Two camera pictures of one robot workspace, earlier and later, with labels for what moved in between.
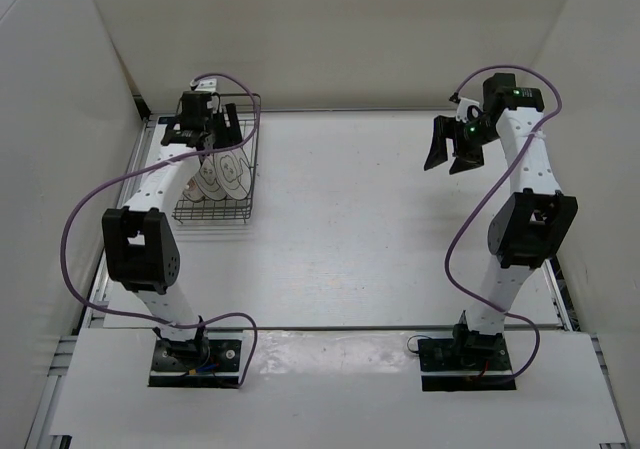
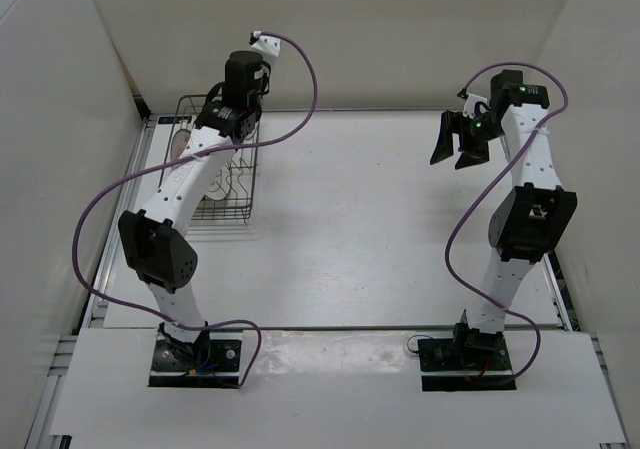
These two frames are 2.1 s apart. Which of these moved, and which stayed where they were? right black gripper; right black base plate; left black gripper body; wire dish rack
Moved: left black gripper body
Stayed: right black base plate; right black gripper; wire dish rack
